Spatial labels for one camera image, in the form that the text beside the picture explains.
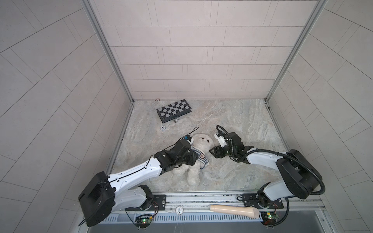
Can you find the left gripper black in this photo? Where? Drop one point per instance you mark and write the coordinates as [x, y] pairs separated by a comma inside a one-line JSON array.
[[191, 161]]

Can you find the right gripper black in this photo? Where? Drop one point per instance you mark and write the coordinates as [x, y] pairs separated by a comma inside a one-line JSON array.
[[216, 149]]

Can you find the blue white striped sweater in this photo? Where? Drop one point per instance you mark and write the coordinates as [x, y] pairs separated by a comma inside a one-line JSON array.
[[202, 158]]

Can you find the white teddy bear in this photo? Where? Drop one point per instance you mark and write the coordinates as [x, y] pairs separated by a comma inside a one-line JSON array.
[[201, 145]]

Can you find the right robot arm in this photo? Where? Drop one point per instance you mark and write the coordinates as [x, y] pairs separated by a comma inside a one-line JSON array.
[[299, 178]]

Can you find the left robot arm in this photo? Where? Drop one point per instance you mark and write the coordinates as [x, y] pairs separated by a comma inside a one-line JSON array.
[[119, 191]]

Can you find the black white chessboard box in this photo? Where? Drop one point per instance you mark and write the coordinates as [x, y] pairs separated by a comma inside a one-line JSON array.
[[173, 111]]

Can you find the right circuit board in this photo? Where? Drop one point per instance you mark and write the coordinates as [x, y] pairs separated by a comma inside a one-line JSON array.
[[269, 218]]

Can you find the circuit board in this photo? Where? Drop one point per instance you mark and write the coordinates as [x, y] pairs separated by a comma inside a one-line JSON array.
[[143, 221], [269, 218]]

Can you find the left circuit board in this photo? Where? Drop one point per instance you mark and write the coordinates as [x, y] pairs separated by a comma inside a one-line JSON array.
[[143, 221]]

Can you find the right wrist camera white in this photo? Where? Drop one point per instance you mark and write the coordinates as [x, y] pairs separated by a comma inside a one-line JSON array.
[[221, 139]]

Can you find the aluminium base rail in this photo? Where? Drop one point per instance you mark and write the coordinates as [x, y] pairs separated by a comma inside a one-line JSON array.
[[168, 202]]

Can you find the beige wooden handle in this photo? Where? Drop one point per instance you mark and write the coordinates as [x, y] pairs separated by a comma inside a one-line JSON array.
[[250, 212]]

